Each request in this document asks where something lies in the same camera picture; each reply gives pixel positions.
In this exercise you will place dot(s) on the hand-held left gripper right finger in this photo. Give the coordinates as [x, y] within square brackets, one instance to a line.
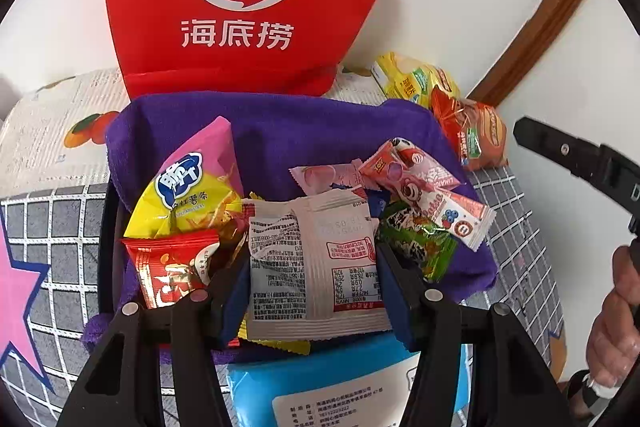
[400, 307]

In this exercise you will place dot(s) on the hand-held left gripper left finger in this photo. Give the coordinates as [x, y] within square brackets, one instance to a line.
[232, 302]

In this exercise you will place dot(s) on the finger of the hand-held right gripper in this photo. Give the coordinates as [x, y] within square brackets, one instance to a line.
[555, 144]

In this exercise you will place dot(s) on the green snack packet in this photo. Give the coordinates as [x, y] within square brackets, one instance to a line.
[410, 237]

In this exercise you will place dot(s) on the small red snack packet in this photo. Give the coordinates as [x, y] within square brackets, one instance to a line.
[160, 272]

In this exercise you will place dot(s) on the white-backed snack packet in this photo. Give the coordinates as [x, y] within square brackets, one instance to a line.
[310, 267]

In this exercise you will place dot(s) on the blue candy wrapper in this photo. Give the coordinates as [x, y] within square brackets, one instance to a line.
[382, 204]

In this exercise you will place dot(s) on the yellow and pink snack packet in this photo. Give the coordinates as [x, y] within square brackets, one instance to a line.
[190, 187]

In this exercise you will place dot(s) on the pink cartoon snack packet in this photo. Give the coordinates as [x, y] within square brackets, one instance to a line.
[415, 172]

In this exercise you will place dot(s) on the pink peach candy packet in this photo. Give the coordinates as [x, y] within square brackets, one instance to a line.
[320, 177]

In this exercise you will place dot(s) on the purple towel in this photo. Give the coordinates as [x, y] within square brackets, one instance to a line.
[300, 127]

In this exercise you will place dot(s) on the person's right hand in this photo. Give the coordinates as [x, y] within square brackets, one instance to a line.
[615, 332]

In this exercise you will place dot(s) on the orange chips bag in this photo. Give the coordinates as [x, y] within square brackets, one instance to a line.
[475, 137]

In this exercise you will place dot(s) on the blue tissue pack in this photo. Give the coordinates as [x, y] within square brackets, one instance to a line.
[250, 382]

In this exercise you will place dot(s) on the yellow chips bag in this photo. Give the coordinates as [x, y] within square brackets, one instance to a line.
[405, 79]

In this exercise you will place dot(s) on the grey checked tablecloth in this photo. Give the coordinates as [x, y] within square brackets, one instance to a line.
[65, 257]

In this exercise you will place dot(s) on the fruit print cloth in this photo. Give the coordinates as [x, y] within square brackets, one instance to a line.
[40, 132]

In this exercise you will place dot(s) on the red paper bag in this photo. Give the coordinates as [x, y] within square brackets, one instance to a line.
[150, 7]

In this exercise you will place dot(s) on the brown wooden door frame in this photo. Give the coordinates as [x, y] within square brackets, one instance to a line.
[540, 22]

